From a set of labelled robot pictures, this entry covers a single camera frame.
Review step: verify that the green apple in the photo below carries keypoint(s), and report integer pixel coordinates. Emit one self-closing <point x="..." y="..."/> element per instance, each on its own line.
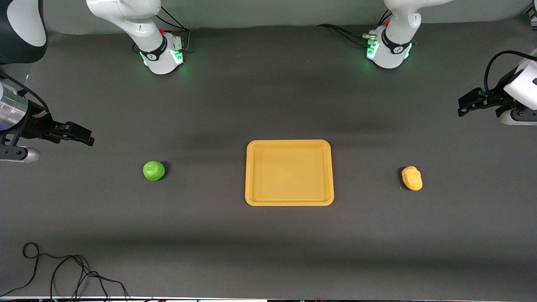
<point x="154" y="171"/>

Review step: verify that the yellow plastic tray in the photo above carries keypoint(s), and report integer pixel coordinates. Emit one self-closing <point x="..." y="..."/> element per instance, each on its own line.
<point x="289" y="173"/>

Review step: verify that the yellow potato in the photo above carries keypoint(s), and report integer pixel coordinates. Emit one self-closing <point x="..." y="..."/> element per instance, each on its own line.
<point x="412" y="178"/>

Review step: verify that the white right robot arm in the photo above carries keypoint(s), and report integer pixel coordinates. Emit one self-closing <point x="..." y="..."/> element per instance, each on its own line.
<point x="161" y="52"/>

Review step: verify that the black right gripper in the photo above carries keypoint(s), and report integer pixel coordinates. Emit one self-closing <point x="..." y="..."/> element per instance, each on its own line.
<point x="37" y="124"/>

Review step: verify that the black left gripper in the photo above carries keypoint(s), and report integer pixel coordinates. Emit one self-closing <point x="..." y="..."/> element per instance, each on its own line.
<point x="494" y="99"/>

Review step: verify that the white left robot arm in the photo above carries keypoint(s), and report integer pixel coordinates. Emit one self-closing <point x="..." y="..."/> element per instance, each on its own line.
<point x="392" y="46"/>

